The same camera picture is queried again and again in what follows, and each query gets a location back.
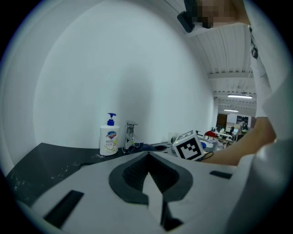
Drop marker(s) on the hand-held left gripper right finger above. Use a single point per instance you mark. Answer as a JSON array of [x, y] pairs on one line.
[[206, 194]]

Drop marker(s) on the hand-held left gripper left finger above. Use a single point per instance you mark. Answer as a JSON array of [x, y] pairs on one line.
[[96, 194]]

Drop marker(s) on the long ceiling light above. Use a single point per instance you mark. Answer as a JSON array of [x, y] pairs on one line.
[[240, 96], [231, 110]]

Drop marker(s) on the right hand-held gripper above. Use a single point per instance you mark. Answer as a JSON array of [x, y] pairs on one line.
[[187, 148]]

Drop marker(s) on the person's right forearm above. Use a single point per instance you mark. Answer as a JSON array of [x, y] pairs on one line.
[[240, 148]]

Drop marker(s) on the black head camera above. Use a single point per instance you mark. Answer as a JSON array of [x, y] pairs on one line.
[[186, 19]]

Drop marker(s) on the person's head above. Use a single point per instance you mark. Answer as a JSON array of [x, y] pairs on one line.
[[217, 11]]

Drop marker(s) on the white soap bottle blue pump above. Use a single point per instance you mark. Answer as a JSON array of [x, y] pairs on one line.
[[109, 141]]

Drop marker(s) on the person's white shirt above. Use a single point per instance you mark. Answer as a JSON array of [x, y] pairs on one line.
[[272, 80]]

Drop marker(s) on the dark blue towel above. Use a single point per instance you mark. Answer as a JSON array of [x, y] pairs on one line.
[[142, 148]]

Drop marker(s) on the chrome faucet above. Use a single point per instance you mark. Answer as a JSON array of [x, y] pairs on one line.
[[129, 134]]

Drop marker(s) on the black marble vanity counter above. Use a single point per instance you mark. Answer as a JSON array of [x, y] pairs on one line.
[[45, 164]]

